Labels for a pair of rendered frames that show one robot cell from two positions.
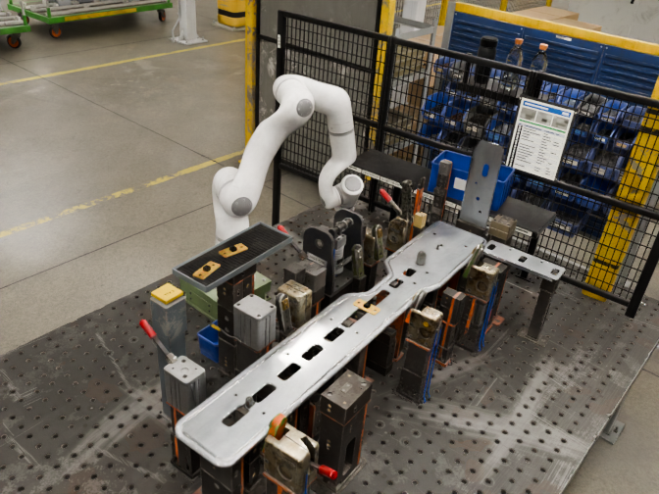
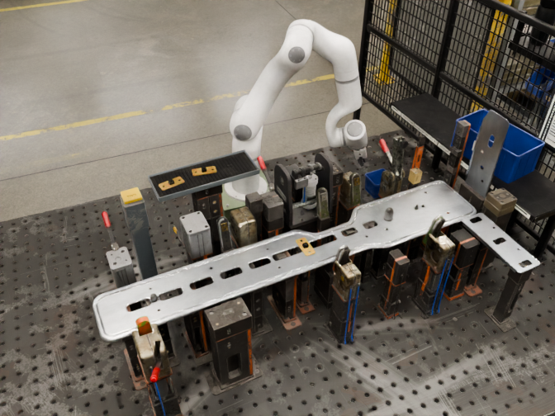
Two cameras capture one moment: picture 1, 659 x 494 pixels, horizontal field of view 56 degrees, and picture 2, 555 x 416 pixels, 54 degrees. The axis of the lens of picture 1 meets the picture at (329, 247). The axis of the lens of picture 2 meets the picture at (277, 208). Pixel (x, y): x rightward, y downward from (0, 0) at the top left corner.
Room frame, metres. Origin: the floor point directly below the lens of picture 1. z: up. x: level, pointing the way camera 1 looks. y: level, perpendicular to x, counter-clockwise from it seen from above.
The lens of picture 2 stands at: (0.36, -0.71, 2.31)
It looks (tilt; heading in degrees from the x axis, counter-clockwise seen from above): 41 degrees down; 30
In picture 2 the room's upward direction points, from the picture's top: straight up
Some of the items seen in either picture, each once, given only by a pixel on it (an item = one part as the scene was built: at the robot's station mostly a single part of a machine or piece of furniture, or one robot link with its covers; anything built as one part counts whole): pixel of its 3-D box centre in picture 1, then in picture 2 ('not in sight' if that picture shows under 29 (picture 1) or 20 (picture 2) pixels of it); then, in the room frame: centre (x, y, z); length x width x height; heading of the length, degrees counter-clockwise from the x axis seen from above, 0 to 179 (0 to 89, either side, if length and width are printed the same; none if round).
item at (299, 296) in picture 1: (292, 338); (245, 254); (1.49, 0.09, 0.89); 0.13 x 0.11 x 0.38; 56
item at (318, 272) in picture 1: (308, 314); (272, 237); (1.62, 0.05, 0.89); 0.13 x 0.11 x 0.38; 56
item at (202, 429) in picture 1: (365, 312); (301, 251); (1.52, -0.13, 1.00); 1.38 x 0.22 x 0.02; 146
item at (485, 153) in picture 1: (481, 184); (485, 154); (2.14, -0.55, 1.17); 0.12 x 0.01 x 0.34; 56
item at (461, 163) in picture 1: (470, 179); (495, 144); (2.34, -0.55, 1.10); 0.30 x 0.17 x 0.13; 63
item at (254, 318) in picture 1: (254, 361); (200, 264); (1.36, 0.19, 0.90); 0.13 x 0.10 x 0.41; 56
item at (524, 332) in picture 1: (542, 306); (510, 293); (1.84, -0.79, 0.84); 0.11 x 0.06 x 0.29; 56
